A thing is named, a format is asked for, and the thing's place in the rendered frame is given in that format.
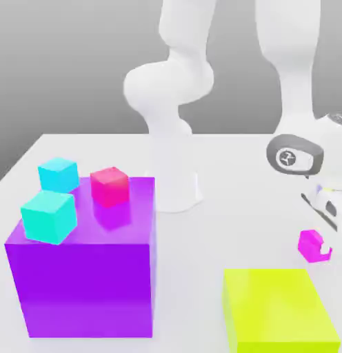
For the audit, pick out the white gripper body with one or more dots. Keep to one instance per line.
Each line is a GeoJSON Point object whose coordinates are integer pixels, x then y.
{"type": "Point", "coordinates": [321, 218]}

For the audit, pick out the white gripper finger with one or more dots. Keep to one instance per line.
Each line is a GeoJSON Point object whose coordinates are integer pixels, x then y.
{"type": "Point", "coordinates": [325, 249]}

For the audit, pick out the small magenta cube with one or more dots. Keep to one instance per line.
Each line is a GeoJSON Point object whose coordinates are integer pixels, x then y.
{"type": "Point", "coordinates": [309, 245]}

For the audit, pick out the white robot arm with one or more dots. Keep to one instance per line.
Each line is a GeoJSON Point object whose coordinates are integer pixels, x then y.
{"type": "Point", "coordinates": [171, 82]}

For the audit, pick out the small red cube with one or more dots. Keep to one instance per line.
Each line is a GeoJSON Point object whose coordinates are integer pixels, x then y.
{"type": "Point", "coordinates": [109, 187]}

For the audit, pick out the small cyan cube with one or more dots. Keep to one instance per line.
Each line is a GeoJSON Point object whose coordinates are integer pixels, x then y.
{"type": "Point", "coordinates": [58, 175]}

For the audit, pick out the small turquoise cube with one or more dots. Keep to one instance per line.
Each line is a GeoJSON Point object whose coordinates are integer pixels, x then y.
{"type": "Point", "coordinates": [48, 218]}

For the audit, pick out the large yellow box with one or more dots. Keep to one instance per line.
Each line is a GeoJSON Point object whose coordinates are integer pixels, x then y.
{"type": "Point", "coordinates": [278, 311]}

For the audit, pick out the large purple box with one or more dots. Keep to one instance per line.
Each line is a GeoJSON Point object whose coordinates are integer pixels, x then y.
{"type": "Point", "coordinates": [82, 286]}

